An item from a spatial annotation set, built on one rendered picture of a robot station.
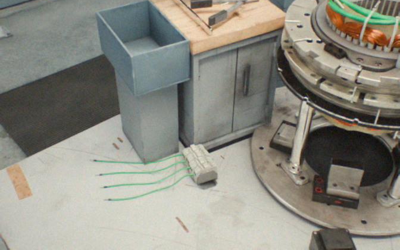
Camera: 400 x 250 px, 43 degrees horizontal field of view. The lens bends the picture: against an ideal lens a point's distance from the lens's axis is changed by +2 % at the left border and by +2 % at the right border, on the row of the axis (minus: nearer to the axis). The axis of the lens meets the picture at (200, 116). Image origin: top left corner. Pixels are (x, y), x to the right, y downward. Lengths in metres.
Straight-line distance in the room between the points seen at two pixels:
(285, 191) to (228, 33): 0.32
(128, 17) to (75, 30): 2.06
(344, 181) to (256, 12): 0.35
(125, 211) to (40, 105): 1.57
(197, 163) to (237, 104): 0.15
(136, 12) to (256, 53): 0.25
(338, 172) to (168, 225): 0.32
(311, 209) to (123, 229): 0.34
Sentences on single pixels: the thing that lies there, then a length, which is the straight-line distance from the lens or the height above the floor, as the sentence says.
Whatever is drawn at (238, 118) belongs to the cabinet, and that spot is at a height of 0.84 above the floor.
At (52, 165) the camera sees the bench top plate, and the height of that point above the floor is 0.78.
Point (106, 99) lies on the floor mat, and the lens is 2.44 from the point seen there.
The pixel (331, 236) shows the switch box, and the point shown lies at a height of 0.84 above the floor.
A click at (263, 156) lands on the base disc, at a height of 0.80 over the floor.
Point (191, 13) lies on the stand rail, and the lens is 0.91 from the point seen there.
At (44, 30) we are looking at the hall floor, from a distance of 3.07.
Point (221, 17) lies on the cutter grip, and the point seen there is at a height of 1.09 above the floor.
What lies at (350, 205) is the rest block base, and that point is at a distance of 0.96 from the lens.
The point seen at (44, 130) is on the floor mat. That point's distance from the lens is 2.33.
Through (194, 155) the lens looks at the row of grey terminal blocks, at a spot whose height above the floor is 0.82.
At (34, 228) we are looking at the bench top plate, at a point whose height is 0.78.
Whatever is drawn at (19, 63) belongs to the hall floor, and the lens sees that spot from 2.82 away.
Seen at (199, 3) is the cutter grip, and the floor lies 1.09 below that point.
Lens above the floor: 1.52
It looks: 41 degrees down
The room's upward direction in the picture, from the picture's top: 1 degrees clockwise
